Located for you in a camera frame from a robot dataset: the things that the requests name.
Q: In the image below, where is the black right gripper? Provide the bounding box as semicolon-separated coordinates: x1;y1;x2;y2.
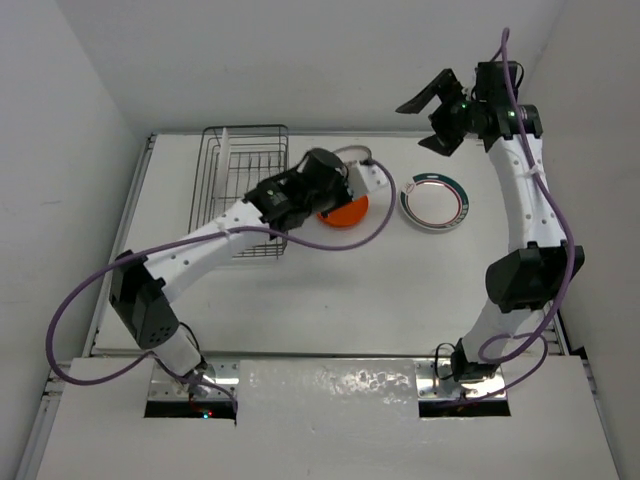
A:
397;69;484;156

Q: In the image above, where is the orange plate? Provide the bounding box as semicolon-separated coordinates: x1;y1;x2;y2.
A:
316;196;369;229

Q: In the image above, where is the white plate teal rim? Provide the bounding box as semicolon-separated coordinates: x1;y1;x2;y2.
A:
399;173;470;233

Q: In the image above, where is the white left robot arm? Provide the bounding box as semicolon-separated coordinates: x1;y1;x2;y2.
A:
109;148;362;377

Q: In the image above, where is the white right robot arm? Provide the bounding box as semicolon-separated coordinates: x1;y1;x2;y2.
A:
397;61;585;383

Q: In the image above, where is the white foam cover board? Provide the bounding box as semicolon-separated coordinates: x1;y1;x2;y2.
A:
38;357;617;479

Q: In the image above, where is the wire dish rack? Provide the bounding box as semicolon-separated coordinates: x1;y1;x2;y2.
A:
188;124;290;261

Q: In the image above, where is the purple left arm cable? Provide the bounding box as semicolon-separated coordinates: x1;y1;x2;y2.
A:
44;155;398;416

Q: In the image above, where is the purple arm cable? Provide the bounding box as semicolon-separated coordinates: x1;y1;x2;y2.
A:
44;155;398;416
452;27;574;404

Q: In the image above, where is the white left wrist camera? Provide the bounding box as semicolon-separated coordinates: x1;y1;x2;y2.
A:
347;161;389;200

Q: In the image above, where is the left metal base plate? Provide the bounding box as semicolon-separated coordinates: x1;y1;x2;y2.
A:
147;361;239;403

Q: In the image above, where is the metal base plate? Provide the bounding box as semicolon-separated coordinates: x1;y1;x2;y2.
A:
147;361;239;403
414;357;506;402

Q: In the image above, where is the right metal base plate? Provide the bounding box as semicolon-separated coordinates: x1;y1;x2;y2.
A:
414;357;506;402

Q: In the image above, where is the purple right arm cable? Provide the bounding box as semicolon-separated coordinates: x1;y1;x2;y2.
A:
452;27;574;404

